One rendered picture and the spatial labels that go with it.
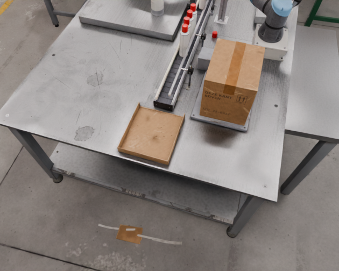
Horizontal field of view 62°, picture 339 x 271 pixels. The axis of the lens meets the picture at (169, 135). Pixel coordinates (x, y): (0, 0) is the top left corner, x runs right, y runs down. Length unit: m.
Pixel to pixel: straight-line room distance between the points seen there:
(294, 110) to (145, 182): 1.06
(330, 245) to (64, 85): 2.04
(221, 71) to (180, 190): 0.94
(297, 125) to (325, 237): 1.00
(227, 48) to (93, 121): 0.78
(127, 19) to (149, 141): 0.95
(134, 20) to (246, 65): 0.93
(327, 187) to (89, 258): 1.83
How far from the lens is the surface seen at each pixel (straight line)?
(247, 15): 2.25
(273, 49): 1.89
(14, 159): 2.66
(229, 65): 1.40
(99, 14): 2.16
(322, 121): 1.72
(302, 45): 2.11
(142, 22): 2.04
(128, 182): 2.03
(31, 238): 2.33
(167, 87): 1.61
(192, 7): 1.81
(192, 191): 1.99
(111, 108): 1.60
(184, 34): 1.67
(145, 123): 1.51
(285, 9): 1.81
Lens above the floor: 2.07
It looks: 57 degrees down
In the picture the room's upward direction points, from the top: straight up
